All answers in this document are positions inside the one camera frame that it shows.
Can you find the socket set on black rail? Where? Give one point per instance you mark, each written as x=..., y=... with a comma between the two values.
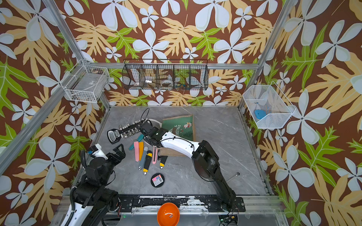
x=115, y=135

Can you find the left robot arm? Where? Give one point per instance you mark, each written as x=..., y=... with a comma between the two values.
x=90, y=200

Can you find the green christmas burlap pouch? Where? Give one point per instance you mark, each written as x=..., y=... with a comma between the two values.
x=181, y=126

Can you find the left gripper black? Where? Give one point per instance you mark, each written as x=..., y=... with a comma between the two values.
x=121, y=155

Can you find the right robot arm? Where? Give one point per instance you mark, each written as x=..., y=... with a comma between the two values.
x=204, y=159

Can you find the teal utility knife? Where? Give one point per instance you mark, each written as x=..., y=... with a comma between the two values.
x=139, y=139

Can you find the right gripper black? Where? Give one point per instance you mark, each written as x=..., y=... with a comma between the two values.
x=147, y=140

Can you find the orange bowl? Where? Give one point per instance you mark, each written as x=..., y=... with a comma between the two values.
x=168, y=215

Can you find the slim pink utility knife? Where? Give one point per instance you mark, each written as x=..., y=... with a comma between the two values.
x=154, y=155

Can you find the white wire basket left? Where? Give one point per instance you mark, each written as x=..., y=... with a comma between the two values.
x=85, y=82

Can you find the white wire basket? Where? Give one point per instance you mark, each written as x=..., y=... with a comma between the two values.
x=271, y=99
x=85, y=82

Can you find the small metal wrench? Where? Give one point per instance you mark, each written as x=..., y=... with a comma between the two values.
x=233, y=177

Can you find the orange utility knife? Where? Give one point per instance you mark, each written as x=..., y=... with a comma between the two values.
x=141, y=149

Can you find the black wire basket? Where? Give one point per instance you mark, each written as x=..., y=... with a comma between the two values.
x=167, y=74

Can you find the white wire basket right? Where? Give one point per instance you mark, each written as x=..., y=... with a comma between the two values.
x=271, y=99

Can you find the blue object in basket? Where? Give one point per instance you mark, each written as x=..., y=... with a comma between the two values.
x=260, y=114

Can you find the small black yellow utility knife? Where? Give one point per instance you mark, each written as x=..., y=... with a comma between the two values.
x=163, y=160

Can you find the round black tin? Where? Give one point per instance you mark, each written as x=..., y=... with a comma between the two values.
x=157, y=180

